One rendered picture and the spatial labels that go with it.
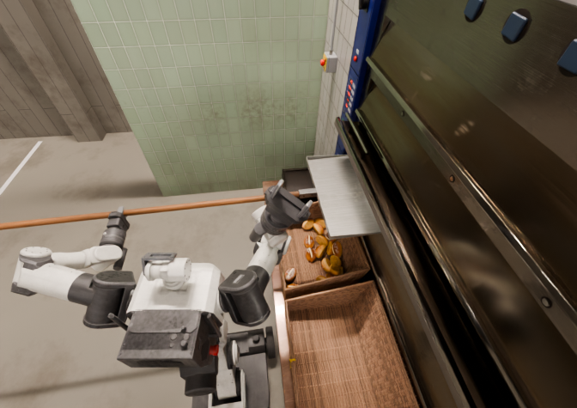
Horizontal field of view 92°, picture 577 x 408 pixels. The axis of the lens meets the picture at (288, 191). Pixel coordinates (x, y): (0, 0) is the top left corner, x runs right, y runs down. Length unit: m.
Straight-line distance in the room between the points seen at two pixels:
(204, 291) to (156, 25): 1.81
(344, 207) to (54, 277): 1.13
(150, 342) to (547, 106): 1.07
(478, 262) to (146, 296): 0.96
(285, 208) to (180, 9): 1.76
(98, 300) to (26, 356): 1.88
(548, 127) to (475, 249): 0.37
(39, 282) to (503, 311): 1.28
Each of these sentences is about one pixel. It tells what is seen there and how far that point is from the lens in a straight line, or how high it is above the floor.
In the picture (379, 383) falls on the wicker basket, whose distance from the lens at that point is 1.67.
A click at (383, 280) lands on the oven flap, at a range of 1.49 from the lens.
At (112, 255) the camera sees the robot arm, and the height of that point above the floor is 1.23.
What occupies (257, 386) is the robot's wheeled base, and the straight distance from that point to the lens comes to 2.09.
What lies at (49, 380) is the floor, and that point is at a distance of 2.74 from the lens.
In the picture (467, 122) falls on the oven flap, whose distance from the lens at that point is 0.92.
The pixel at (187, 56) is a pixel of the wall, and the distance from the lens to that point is 2.33.
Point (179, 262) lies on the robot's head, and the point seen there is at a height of 1.52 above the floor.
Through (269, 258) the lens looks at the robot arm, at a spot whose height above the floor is 1.34.
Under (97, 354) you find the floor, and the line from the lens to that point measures 2.64.
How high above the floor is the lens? 2.23
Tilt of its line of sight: 47 degrees down
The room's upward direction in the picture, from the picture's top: 1 degrees clockwise
